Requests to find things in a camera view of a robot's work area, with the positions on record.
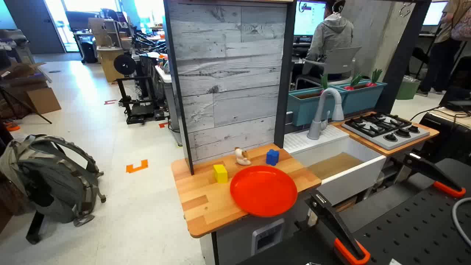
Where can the blue toy block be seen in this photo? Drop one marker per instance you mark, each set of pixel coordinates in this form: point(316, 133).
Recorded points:
point(273, 158)

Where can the small beige toy figure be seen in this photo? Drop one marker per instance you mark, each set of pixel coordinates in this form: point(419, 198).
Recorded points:
point(242, 160)

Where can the yellow toy block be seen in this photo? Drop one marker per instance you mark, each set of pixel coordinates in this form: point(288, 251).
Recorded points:
point(220, 175)

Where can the orange round plate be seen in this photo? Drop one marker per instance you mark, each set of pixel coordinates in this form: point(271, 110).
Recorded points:
point(264, 192)

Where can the teal planter box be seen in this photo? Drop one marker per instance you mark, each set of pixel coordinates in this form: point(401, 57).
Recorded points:
point(363, 101)
point(302, 108)

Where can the gray toy faucet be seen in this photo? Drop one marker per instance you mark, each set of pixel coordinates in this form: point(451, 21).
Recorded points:
point(319, 126)

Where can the toy radish green leaves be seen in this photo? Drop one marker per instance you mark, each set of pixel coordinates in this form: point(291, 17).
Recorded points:
point(324, 83)
point(361, 82)

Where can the black 3D printer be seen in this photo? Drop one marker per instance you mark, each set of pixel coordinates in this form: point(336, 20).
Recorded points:
point(140, 89)

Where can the gray toy kitchen cabinet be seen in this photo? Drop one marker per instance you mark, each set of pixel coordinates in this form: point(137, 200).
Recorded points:
point(236, 241)

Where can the white toy sink basin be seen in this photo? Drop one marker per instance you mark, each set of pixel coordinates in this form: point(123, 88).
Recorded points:
point(354, 179)

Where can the gray mesh office chair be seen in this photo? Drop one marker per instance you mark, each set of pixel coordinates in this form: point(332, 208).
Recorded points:
point(341, 61)

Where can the seated person gray hoodie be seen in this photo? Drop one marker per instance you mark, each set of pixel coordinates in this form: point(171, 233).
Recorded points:
point(332, 38)

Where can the computer monitor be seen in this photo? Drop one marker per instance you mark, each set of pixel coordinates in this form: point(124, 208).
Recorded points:
point(310, 17)

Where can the beige wooden cabinet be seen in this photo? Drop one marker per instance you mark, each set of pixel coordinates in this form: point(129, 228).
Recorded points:
point(110, 67)

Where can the gray toy stove top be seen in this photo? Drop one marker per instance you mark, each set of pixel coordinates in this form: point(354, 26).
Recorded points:
point(383, 132)

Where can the green toy plant leaves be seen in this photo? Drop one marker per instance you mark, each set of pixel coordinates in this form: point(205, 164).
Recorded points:
point(377, 76)

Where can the green waste bin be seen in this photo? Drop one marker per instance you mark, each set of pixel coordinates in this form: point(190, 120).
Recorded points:
point(408, 89)

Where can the gray backpack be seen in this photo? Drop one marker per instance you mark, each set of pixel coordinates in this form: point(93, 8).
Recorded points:
point(49, 182)

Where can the brown cardboard box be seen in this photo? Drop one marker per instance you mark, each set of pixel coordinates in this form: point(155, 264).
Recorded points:
point(45, 101)

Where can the black perforated board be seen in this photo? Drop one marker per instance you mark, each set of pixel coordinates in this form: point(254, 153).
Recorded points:
point(417, 231)

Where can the standing person dark trousers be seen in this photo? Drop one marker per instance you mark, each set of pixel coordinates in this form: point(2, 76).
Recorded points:
point(442, 54)

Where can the gray wood-look wall panel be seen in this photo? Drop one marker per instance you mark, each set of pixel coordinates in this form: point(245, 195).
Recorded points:
point(229, 79)

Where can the black panel edge post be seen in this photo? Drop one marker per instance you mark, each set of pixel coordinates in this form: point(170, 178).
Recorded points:
point(177, 89)

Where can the black vertical post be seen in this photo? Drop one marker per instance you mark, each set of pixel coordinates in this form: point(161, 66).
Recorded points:
point(285, 74)

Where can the orange floor marker bracket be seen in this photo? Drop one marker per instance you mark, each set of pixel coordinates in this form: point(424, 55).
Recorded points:
point(137, 167)

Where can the black slanted frame post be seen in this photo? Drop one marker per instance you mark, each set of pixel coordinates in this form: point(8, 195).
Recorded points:
point(405, 54)

